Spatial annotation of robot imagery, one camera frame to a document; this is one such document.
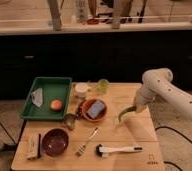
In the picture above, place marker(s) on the blue sponge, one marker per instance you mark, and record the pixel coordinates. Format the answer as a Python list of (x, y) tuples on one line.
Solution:
[(96, 109)]

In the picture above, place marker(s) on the orange bowl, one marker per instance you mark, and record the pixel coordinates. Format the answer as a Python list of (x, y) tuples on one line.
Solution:
[(86, 106)]

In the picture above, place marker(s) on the orange fruit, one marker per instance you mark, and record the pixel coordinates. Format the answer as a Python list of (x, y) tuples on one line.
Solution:
[(56, 105)]

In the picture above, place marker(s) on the small metal cup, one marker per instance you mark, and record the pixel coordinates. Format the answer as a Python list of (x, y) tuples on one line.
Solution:
[(69, 121)]

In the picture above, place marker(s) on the crumpled white cloth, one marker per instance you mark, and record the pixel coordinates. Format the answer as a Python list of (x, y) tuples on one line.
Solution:
[(37, 97)]

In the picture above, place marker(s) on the metal fork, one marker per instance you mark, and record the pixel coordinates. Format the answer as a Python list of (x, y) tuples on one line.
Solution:
[(82, 148)]

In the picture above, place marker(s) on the green translucent cup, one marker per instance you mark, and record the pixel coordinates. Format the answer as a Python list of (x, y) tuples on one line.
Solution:
[(103, 85)]

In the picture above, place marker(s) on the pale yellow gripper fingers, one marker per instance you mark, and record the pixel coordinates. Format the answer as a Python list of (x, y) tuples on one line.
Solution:
[(140, 107)]

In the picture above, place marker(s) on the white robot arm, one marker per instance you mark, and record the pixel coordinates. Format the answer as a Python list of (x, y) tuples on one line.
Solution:
[(159, 82)]

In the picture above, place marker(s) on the dark maroon bowl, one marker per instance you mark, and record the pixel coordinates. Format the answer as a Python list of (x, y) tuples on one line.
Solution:
[(55, 142)]

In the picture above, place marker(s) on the green plastic tray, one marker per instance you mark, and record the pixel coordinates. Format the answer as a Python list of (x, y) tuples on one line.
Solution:
[(53, 88)]

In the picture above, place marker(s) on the wooden block with black stick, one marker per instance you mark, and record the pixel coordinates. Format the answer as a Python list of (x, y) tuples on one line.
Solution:
[(33, 147)]

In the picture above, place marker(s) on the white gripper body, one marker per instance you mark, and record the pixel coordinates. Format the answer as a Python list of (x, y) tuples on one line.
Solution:
[(144, 95)]

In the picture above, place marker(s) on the white dish brush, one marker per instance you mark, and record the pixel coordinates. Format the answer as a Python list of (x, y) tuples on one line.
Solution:
[(104, 151)]

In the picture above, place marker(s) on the dark grapes bunch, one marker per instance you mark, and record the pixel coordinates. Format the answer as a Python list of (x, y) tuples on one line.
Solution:
[(79, 110)]

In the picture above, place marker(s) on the white cup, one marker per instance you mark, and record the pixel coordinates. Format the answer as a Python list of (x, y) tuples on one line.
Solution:
[(81, 89)]

